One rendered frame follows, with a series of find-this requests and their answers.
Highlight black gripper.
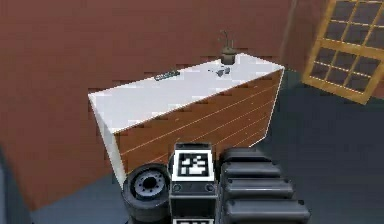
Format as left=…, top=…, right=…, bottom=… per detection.
left=121, top=162, right=173, bottom=224

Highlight gray and red headphones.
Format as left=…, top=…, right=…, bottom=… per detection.
left=207, top=66, right=232, bottom=76

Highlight white and brown chest of drawers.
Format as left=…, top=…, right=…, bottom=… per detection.
left=87, top=53, right=286, bottom=188

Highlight dark remote control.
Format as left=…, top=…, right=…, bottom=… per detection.
left=153, top=69, right=181, bottom=82

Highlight dark potted house plant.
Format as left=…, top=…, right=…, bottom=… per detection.
left=218, top=29, right=237, bottom=66

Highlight yellow framed window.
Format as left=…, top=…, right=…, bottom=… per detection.
left=301, top=0, right=384, bottom=106

